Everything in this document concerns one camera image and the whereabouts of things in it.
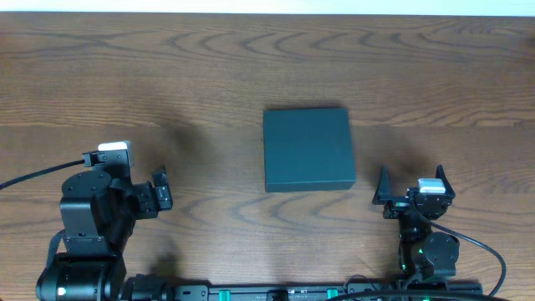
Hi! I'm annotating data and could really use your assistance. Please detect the black cable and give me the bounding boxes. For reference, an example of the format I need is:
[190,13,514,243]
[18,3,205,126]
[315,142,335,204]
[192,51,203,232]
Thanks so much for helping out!
[0,158,87,191]
[413,202,508,298]

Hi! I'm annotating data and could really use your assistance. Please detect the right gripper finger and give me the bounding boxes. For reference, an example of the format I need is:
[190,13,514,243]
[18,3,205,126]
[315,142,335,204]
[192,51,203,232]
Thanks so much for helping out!
[436,165,456,197]
[372,166,392,205]

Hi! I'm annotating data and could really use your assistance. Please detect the left black cable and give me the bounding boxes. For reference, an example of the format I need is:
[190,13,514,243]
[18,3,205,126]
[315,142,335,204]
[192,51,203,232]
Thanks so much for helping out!
[0,158,87,191]

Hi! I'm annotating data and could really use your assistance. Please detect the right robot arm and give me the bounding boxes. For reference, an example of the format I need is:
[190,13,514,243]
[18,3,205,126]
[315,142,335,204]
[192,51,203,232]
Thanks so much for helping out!
[372,166,460,290]

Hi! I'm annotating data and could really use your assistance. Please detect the dark green box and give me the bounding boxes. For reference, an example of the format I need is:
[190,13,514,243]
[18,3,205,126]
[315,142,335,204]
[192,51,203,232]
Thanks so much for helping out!
[263,108,356,192]

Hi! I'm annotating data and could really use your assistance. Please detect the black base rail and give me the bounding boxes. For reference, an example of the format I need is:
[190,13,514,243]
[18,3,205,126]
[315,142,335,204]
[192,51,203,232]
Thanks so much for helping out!
[119,279,483,301]

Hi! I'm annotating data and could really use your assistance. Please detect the right black cable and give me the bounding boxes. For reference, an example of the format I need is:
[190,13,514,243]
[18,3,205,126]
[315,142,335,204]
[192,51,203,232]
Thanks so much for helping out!
[413,202,508,298]

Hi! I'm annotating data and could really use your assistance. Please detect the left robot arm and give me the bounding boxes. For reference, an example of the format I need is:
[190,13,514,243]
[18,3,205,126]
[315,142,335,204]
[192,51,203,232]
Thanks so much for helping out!
[36,169,173,300]

